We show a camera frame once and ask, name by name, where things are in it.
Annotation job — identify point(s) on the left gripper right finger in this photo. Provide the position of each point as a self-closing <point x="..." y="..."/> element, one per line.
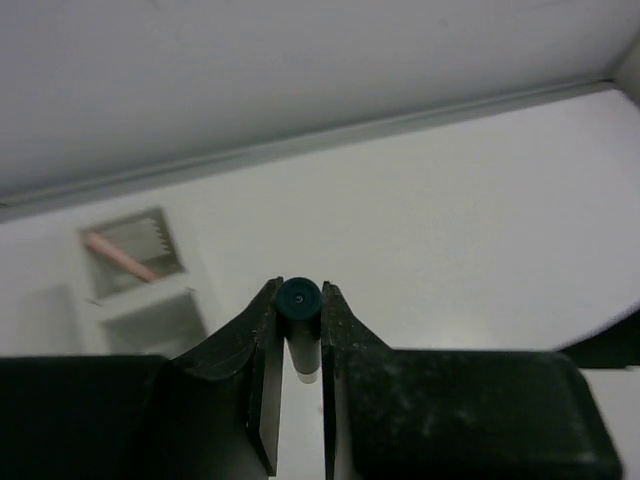
<point x="453" y="414"/>

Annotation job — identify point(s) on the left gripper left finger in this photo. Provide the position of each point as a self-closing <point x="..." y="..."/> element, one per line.
<point x="211" y="413"/>

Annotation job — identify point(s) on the dark green gold-tipped pen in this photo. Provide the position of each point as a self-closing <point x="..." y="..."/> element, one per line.
<point x="298" y="304"/>

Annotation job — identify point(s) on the pink makeup pencil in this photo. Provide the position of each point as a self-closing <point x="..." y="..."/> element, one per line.
<point x="104" y="247"/>

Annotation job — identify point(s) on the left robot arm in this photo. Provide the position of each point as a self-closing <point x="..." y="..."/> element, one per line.
<point x="610" y="340"/>

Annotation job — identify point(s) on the white slatted organizer box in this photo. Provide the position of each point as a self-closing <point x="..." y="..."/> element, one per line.
<point x="59" y="297"/>

